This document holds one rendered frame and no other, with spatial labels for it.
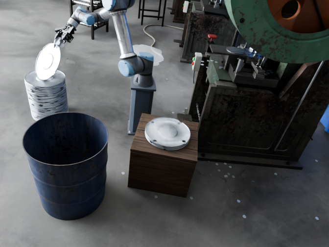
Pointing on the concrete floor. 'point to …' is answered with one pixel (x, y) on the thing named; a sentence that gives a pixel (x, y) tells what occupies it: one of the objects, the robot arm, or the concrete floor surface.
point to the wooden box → (162, 162)
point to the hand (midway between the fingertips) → (55, 46)
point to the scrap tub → (68, 162)
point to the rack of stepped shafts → (94, 5)
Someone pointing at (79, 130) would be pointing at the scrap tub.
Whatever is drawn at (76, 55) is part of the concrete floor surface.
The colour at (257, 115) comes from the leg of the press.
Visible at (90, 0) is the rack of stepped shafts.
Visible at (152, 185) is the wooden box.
